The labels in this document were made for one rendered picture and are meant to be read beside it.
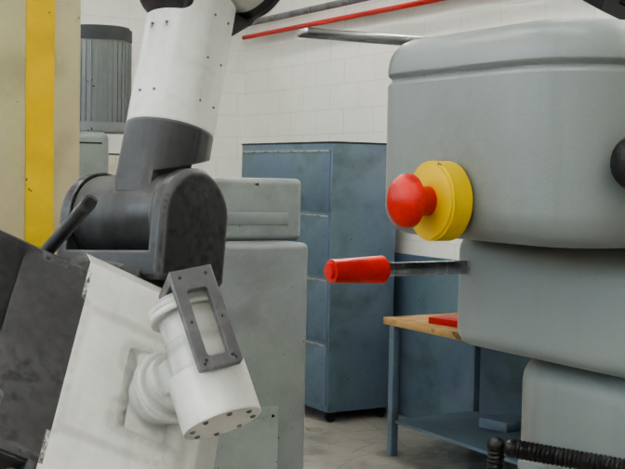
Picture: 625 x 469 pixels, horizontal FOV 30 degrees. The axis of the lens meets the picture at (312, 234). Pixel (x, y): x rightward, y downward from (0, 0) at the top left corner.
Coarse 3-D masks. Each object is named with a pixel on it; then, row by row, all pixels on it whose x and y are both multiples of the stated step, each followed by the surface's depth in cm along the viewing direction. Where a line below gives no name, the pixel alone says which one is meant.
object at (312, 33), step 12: (300, 36) 95; (312, 36) 95; (324, 36) 95; (336, 36) 95; (348, 36) 96; (360, 36) 96; (372, 36) 97; (384, 36) 98; (396, 36) 98; (408, 36) 99; (420, 36) 99
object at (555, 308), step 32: (480, 256) 100; (512, 256) 96; (544, 256) 93; (576, 256) 90; (608, 256) 87; (480, 288) 100; (512, 288) 96; (544, 288) 93; (576, 288) 90; (608, 288) 87; (480, 320) 100; (512, 320) 96; (544, 320) 93; (576, 320) 90; (608, 320) 87; (512, 352) 97; (544, 352) 93; (576, 352) 90; (608, 352) 87
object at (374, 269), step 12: (336, 264) 94; (348, 264) 94; (360, 264) 95; (372, 264) 95; (384, 264) 96; (396, 264) 97; (408, 264) 98; (420, 264) 98; (432, 264) 99; (444, 264) 100; (456, 264) 100; (468, 264) 101; (336, 276) 94; (348, 276) 94; (360, 276) 95; (372, 276) 95; (384, 276) 96
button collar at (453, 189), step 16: (432, 176) 86; (448, 176) 85; (464, 176) 85; (448, 192) 85; (464, 192) 85; (448, 208) 85; (464, 208) 85; (432, 224) 86; (448, 224) 85; (464, 224) 86; (432, 240) 87; (448, 240) 87
